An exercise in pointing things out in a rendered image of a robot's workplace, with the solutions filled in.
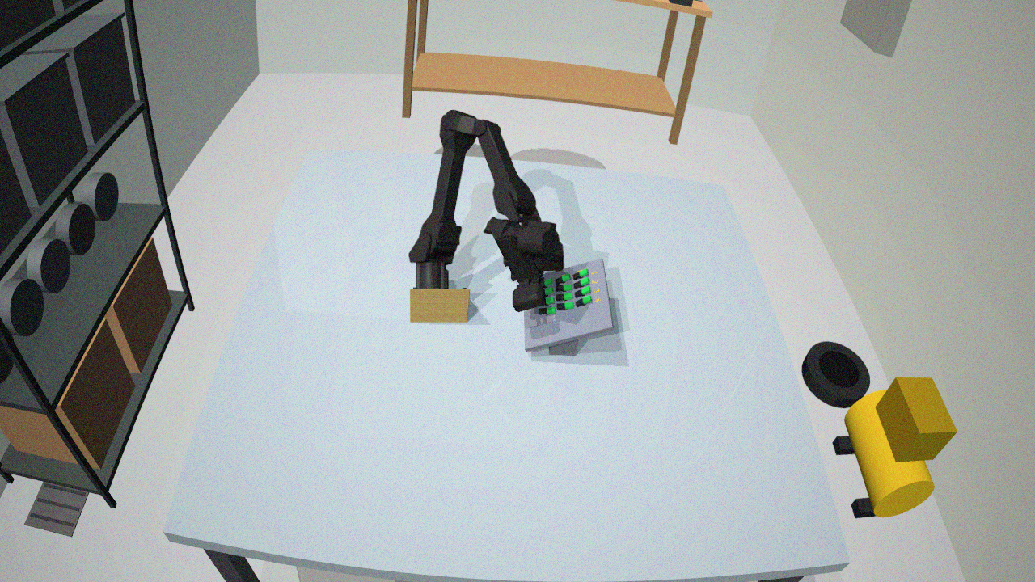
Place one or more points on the grey switch panel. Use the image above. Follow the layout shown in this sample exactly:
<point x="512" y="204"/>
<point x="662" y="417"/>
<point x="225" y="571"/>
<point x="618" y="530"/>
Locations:
<point x="577" y="305"/>

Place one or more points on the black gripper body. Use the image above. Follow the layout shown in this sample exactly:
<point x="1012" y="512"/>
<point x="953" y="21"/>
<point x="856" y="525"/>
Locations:
<point x="530" y="293"/>

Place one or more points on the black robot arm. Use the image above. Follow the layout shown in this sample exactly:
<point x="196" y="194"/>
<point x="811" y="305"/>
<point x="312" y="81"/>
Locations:
<point x="440" y="236"/>

